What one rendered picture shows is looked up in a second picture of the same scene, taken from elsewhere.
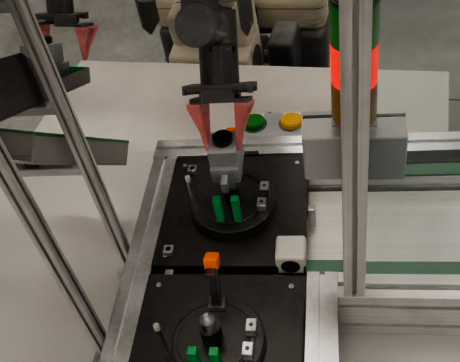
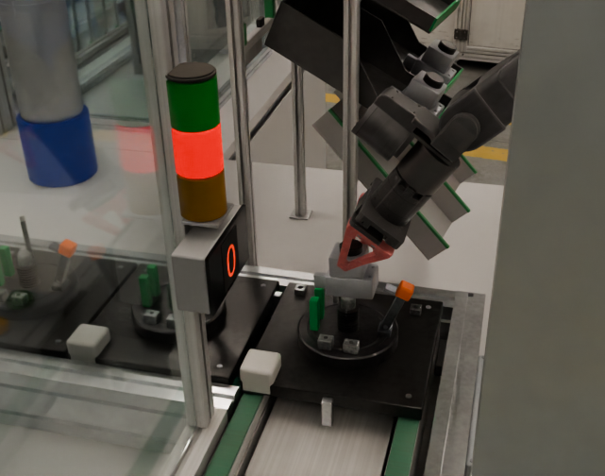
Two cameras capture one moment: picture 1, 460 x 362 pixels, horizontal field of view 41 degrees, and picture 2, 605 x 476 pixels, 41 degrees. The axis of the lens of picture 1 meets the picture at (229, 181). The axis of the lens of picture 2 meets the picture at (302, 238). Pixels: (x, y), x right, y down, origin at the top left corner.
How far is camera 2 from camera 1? 1.12 m
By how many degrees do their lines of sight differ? 70
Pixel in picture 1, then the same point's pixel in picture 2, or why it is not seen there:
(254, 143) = (463, 369)
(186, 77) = not seen: outside the picture
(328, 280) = (219, 400)
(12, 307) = (324, 251)
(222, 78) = (375, 195)
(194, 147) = (469, 323)
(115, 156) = (415, 233)
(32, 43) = (348, 40)
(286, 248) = (259, 357)
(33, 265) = not seen: hidden behind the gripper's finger
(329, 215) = (343, 447)
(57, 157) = (339, 148)
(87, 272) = not seen: hidden behind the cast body
